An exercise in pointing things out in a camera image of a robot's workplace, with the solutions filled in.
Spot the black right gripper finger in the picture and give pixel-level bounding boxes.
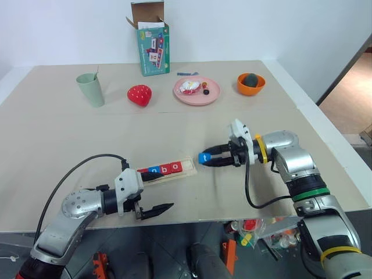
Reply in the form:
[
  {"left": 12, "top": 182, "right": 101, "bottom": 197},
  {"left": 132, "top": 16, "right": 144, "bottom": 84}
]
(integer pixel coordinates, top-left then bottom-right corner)
[
  {"left": 202, "top": 143, "right": 233, "bottom": 156},
  {"left": 202, "top": 157, "right": 234, "bottom": 169}
]

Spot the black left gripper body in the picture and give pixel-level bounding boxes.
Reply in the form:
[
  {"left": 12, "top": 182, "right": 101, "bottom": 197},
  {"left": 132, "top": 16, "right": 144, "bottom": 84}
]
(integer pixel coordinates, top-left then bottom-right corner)
[{"left": 121, "top": 199, "right": 146, "bottom": 221}]

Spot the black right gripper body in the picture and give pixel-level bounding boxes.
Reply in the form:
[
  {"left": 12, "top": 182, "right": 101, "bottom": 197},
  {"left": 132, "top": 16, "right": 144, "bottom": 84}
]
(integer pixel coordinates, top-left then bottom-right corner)
[{"left": 228, "top": 140, "right": 251, "bottom": 169}]

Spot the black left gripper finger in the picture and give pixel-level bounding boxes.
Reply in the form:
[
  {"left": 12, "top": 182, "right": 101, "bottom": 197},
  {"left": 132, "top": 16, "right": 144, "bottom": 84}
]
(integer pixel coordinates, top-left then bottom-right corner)
[
  {"left": 141, "top": 202, "right": 174, "bottom": 221},
  {"left": 139, "top": 173, "right": 163, "bottom": 183}
]

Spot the wooden letter tray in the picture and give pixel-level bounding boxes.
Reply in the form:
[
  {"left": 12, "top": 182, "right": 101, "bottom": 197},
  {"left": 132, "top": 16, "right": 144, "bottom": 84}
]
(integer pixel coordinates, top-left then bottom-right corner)
[{"left": 136, "top": 156, "right": 198, "bottom": 187}]

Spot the pink plate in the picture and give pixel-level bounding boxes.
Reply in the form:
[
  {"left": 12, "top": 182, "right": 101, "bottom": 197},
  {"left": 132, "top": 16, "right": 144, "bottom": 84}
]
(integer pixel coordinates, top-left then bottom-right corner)
[{"left": 173, "top": 76, "right": 221, "bottom": 106}]

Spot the orange bowl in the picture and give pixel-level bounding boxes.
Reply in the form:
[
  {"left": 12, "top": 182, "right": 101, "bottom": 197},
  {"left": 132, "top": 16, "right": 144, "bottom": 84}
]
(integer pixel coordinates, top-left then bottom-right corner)
[{"left": 237, "top": 73, "right": 266, "bottom": 96}]

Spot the orange and black clamp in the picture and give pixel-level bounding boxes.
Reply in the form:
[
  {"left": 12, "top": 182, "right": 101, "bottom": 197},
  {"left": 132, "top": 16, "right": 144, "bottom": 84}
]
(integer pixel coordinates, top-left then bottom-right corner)
[{"left": 92, "top": 252, "right": 110, "bottom": 279}]

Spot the clear wrapped toy packet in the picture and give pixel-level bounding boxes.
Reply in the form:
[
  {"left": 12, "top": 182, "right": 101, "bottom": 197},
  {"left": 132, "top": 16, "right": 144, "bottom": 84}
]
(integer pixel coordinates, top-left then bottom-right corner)
[{"left": 177, "top": 80, "right": 201, "bottom": 95}]

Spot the large dark rounded shape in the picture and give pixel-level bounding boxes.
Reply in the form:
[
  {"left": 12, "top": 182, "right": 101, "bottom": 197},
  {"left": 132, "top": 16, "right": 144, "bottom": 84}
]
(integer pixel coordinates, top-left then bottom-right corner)
[{"left": 188, "top": 243, "right": 230, "bottom": 279}]

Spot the dark green toy avocado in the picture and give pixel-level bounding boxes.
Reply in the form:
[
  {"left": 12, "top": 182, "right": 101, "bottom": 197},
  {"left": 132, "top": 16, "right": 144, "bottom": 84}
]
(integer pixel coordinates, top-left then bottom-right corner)
[{"left": 243, "top": 73, "right": 259, "bottom": 87}]

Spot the clear plastic bag of toys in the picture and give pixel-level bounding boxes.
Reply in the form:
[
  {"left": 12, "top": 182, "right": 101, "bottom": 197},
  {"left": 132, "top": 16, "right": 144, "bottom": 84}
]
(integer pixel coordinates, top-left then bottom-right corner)
[{"left": 225, "top": 217, "right": 300, "bottom": 253}]

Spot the red toy strawberry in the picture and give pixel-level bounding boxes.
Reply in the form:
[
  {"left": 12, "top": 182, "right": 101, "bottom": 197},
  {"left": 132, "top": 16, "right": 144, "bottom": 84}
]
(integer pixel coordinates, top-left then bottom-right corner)
[{"left": 127, "top": 84, "right": 153, "bottom": 108}]

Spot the orange plastic tool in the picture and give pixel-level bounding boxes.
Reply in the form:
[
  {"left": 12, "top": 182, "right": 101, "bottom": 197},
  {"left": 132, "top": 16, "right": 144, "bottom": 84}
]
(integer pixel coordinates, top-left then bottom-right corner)
[{"left": 222, "top": 239, "right": 238, "bottom": 276}]

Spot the pale green cup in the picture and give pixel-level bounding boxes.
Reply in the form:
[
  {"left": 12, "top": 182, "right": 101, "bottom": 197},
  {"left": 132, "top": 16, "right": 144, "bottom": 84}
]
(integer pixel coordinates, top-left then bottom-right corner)
[{"left": 76, "top": 73, "right": 105, "bottom": 109}]

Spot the teal cardboard toy box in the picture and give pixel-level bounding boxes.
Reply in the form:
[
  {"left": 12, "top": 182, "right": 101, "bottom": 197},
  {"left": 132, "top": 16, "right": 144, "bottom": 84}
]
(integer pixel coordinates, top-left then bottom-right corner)
[{"left": 126, "top": 1, "right": 171, "bottom": 77}]

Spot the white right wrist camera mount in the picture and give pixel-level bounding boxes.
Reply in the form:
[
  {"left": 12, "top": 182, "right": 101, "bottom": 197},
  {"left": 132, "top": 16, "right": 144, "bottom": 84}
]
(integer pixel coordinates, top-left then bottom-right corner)
[{"left": 227, "top": 118, "right": 258, "bottom": 165}]

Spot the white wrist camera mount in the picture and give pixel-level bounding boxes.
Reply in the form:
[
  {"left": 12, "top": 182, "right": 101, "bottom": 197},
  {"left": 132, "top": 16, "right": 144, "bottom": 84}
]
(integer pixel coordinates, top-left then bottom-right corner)
[
  {"left": 113, "top": 169, "right": 145, "bottom": 217},
  {"left": 227, "top": 118, "right": 258, "bottom": 165}
]

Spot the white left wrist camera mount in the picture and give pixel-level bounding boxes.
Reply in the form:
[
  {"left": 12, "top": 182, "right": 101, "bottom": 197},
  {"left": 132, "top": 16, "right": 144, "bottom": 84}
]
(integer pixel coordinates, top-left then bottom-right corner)
[{"left": 113, "top": 169, "right": 145, "bottom": 217}]

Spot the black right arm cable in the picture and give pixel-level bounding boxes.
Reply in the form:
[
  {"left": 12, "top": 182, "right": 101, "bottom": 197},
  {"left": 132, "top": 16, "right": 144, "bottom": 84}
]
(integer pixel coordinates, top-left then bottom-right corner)
[{"left": 245, "top": 162, "right": 294, "bottom": 209}]

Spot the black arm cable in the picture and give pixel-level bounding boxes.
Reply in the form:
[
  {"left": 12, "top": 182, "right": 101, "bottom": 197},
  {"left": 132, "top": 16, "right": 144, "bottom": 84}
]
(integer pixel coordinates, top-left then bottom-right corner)
[
  {"left": 34, "top": 153, "right": 130, "bottom": 248},
  {"left": 245, "top": 162, "right": 294, "bottom": 209}
]

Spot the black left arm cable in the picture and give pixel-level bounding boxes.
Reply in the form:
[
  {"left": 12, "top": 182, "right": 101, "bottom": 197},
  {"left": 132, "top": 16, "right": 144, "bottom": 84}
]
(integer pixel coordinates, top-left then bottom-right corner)
[{"left": 34, "top": 153, "right": 130, "bottom": 248}]

